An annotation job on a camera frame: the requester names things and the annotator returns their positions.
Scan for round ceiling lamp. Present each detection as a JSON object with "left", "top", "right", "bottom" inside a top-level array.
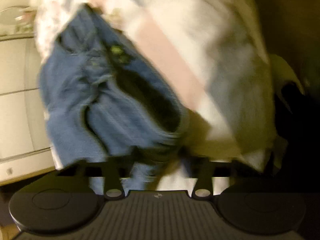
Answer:
[{"left": 0, "top": 5, "right": 36, "bottom": 27}]

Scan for white wardrobe with panel doors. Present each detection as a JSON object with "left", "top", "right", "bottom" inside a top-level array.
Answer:
[{"left": 1, "top": 34, "right": 55, "bottom": 185}]

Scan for blue denim jeans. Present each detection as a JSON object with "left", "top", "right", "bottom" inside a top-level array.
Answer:
[{"left": 39, "top": 4, "right": 188, "bottom": 192}]

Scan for pink grey checkered bed sheet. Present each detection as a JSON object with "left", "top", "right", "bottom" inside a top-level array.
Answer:
[{"left": 29, "top": 0, "right": 276, "bottom": 193}]

